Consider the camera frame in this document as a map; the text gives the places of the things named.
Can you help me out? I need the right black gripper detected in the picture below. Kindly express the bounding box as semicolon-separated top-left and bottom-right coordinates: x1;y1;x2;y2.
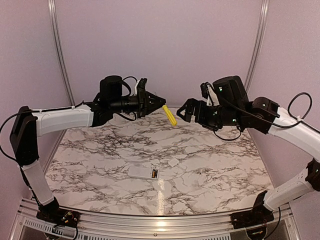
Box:
177;97;244;131

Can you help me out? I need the right aluminium frame post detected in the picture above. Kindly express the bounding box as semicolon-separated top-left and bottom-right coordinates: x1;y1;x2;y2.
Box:
244;0;270;93

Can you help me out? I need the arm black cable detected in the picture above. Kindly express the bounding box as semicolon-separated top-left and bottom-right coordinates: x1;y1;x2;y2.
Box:
0;76;141;163
212;92;320;237

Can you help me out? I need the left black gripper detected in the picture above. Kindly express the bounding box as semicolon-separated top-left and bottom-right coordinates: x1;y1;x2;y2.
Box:
109;87;166;118

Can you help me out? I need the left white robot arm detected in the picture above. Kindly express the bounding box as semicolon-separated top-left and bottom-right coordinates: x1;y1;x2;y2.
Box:
9;75;166;223

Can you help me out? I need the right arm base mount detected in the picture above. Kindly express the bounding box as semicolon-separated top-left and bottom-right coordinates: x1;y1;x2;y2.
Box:
230;209;275;229

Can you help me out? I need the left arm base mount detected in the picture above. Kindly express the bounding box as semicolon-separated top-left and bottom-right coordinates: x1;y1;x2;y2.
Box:
36;208;80;228

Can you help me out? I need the white battery cover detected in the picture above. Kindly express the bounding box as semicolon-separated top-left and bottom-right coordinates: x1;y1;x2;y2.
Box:
167;158;180;168

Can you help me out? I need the yellow handled screwdriver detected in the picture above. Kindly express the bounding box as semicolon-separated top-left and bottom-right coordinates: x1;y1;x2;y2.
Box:
162;104;178;126

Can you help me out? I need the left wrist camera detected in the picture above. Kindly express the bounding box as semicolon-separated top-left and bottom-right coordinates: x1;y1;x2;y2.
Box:
134;78;148;95

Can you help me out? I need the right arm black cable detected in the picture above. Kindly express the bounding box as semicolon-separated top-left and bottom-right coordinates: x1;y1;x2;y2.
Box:
212;92;320;237

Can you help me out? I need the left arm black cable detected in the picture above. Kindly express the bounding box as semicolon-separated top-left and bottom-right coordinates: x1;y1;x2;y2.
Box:
0;76;141;163

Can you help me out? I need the front aluminium rail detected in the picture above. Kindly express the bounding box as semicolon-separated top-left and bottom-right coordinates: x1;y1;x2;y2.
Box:
9;199;300;240

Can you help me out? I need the white remote control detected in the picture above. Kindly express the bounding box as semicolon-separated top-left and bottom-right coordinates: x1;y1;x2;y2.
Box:
127;166;159;180

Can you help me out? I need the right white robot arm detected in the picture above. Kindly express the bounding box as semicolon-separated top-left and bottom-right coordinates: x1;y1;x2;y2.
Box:
176;75;320;224

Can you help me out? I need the left aluminium frame post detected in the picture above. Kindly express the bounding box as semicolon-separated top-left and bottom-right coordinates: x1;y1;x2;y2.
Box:
47;0;77;111

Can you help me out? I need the aluminium frame post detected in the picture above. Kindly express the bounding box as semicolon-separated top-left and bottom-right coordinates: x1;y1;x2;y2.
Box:
244;0;270;93
47;0;77;111

